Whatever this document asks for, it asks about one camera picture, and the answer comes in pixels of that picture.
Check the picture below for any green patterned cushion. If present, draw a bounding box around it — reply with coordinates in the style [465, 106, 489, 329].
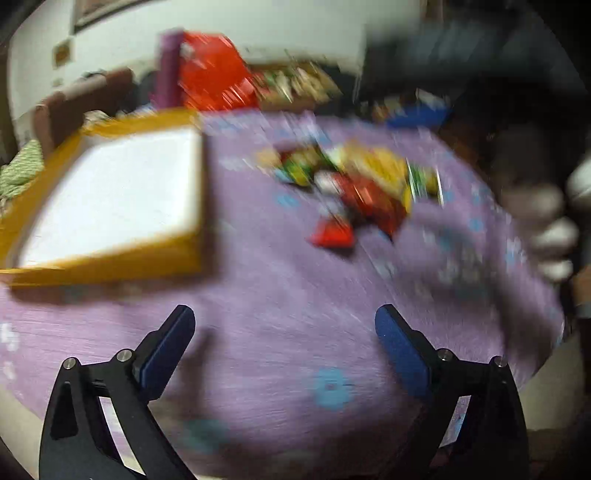
[0, 138, 44, 204]

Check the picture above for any purple box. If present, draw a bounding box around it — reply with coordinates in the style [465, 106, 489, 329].
[154, 30, 185, 109]

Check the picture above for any heap of assorted boxed snacks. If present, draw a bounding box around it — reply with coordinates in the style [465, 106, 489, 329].
[253, 62, 335, 104]

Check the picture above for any blue flat packet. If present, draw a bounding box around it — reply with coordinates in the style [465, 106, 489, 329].
[385, 104, 451, 130]

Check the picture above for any brown cardboard box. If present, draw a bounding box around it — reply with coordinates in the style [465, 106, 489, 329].
[249, 60, 345, 112]

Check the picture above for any purple floral tablecloth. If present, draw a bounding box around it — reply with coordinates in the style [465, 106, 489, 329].
[0, 111, 566, 480]

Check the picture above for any black sofa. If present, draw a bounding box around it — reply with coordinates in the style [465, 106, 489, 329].
[360, 18, 583, 107]

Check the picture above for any person's right hand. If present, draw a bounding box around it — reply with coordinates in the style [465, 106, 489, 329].
[501, 164, 591, 283]

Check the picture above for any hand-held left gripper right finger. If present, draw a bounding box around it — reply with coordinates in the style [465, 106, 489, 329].
[375, 304, 529, 480]

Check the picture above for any pile of mixed snack packets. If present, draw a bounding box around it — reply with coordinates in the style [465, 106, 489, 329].
[256, 141, 446, 232]

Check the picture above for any red snack packet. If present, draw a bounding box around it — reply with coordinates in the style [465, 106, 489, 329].
[309, 217, 356, 250]

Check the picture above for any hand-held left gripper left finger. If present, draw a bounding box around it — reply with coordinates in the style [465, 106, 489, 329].
[39, 305, 197, 480]

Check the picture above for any yellow cardboard box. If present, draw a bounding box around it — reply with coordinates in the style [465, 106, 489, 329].
[0, 110, 208, 289]

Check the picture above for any brown chair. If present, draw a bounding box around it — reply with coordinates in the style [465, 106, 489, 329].
[32, 69, 134, 158]

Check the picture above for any red plastic bag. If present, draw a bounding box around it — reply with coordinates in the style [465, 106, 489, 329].
[178, 32, 259, 112]

